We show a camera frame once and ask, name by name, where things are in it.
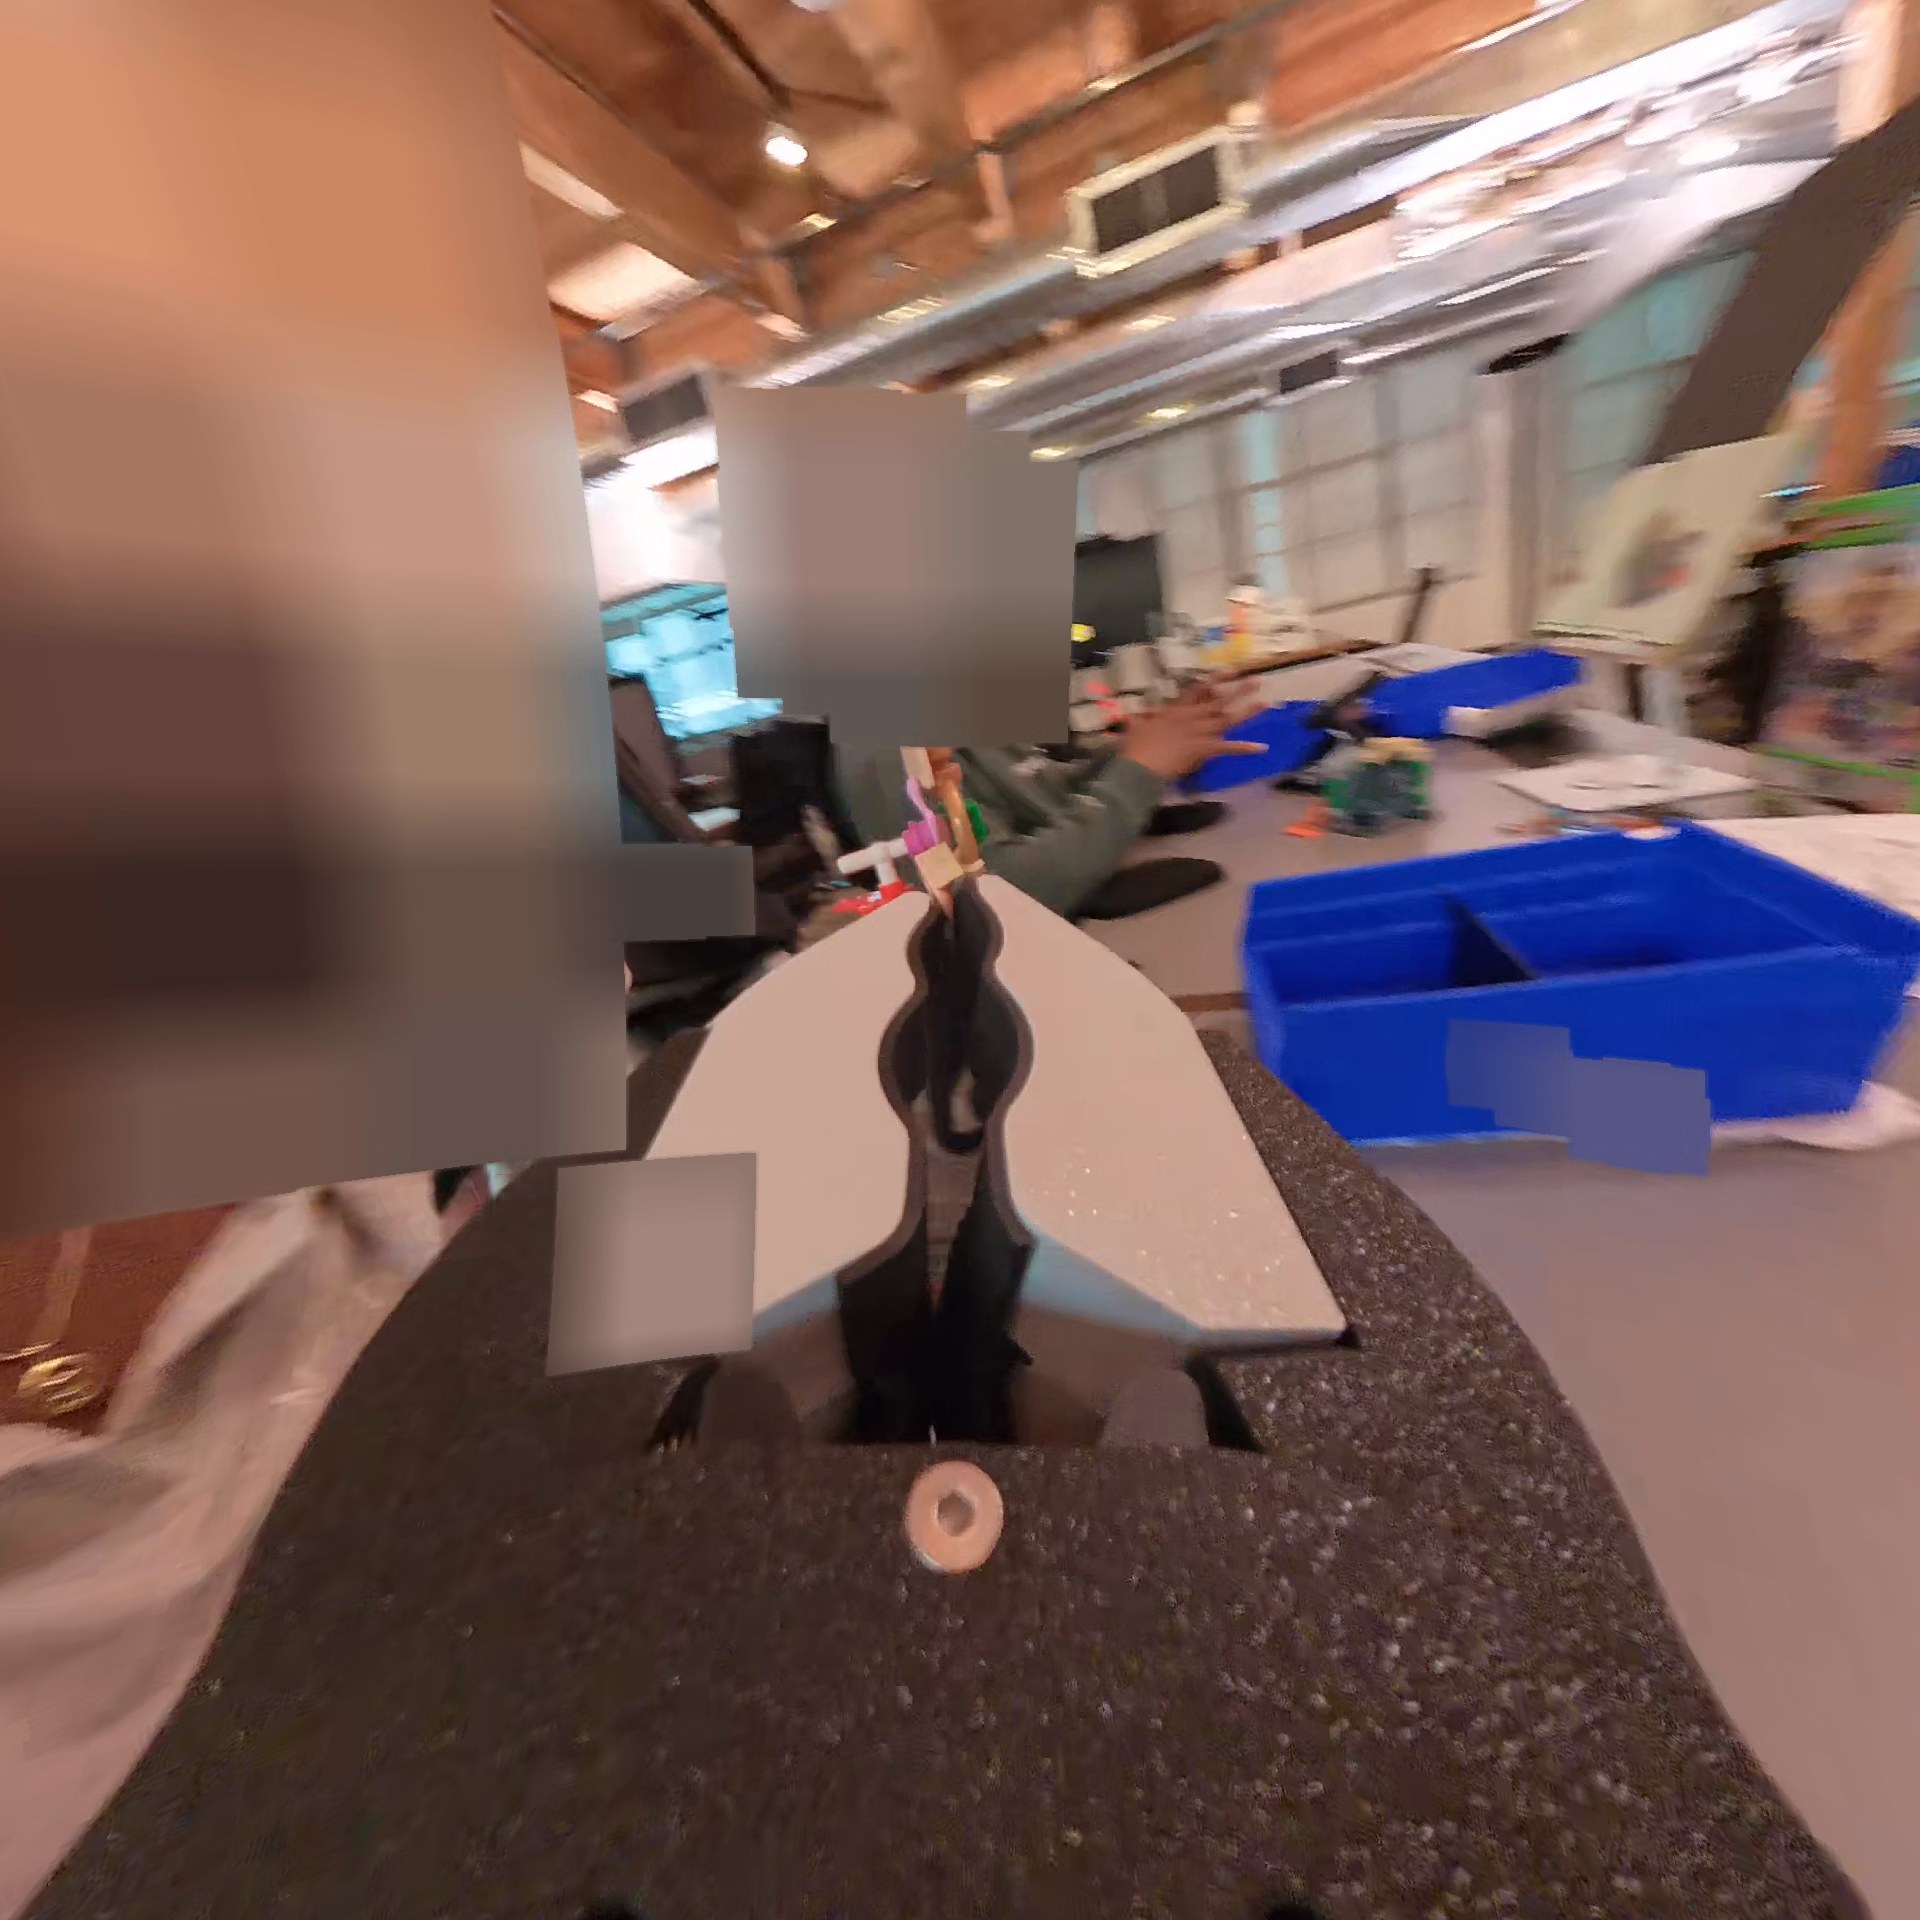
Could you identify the open instruction booklet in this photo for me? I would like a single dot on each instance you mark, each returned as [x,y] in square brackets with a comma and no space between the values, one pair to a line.
[1628,780]

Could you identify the green toy set box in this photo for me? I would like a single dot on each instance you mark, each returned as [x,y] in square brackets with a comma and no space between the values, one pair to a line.
[1853,643]

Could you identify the yellow wipes canister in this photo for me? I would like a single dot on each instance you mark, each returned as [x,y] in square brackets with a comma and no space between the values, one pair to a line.
[1244,617]

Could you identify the dark brown slanted beam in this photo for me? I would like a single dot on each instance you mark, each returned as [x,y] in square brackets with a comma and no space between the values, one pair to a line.
[1779,300]

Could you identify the grey desk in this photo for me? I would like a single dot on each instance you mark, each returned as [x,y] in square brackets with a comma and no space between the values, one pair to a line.
[1650,1350]

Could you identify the small colourful toy brick assembly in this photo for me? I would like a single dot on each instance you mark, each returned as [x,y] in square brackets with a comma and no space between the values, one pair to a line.
[940,864]

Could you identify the white paper under bin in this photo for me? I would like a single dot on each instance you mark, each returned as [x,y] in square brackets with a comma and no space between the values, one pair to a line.
[1831,1122]

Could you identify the white air vent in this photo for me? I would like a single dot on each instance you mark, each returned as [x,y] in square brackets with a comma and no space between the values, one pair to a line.
[1154,204]

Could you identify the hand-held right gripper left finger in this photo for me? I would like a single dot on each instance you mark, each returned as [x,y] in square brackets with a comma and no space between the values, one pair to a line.
[810,1077]

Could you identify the large blue plastic bin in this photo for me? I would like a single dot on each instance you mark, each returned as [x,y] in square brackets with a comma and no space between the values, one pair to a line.
[1351,1049]

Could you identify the shallow blue plastic bin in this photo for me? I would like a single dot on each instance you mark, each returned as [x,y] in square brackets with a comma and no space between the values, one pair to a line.
[1483,689]

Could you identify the toy brick building model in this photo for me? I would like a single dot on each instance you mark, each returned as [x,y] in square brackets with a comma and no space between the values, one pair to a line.
[1375,787]

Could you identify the black monitor screen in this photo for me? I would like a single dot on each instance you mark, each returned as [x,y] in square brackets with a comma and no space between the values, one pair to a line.
[1118,589]

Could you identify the white paper sheets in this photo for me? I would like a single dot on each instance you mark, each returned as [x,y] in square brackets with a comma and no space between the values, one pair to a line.
[1831,864]

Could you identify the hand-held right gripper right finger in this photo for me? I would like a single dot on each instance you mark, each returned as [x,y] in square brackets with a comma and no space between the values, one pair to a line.
[1154,1169]

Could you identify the pale canvas painting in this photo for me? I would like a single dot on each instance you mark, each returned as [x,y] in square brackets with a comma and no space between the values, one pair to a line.
[1656,547]

